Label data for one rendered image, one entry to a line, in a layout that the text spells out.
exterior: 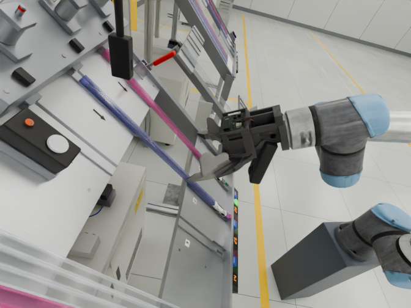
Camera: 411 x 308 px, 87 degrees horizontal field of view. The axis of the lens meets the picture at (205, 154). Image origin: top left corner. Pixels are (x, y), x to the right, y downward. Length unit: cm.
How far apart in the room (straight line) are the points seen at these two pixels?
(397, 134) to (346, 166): 20
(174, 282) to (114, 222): 35
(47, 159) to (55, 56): 14
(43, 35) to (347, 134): 47
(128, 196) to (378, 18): 888
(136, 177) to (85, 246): 29
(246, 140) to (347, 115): 17
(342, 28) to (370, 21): 77
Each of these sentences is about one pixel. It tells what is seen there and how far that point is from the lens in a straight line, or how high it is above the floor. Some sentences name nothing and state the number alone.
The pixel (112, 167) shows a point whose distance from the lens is 41.
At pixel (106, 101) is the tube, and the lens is 45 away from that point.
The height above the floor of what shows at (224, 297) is 73.
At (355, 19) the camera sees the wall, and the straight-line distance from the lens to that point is 888.
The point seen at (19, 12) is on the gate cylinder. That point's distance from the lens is 32.
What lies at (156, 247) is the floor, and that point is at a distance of 138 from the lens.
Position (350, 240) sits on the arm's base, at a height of 60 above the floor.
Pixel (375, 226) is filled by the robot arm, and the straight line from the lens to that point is 97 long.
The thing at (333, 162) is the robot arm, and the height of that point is 104.
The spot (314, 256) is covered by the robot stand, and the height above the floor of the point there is 40.
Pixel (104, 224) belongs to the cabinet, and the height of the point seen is 62.
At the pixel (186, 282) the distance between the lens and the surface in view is 50.
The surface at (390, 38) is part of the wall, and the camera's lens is 956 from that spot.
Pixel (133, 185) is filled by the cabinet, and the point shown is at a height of 62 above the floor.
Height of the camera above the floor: 129
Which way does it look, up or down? 44 degrees down
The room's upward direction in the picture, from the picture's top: 16 degrees clockwise
